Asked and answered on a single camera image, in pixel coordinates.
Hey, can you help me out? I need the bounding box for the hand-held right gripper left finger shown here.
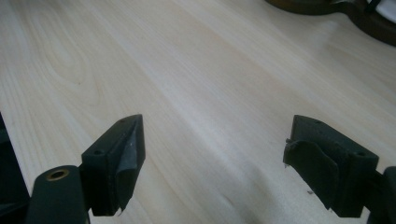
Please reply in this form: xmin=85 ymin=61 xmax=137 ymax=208
xmin=80 ymin=113 xmax=147 ymax=217

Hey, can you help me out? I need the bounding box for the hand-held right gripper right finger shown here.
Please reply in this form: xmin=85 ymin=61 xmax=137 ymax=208
xmin=282 ymin=114 xmax=380 ymax=218

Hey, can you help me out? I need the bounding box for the black wire cup holder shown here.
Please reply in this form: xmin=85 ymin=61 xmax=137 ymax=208
xmin=264 ymin=0 xmax=396 ymax=48

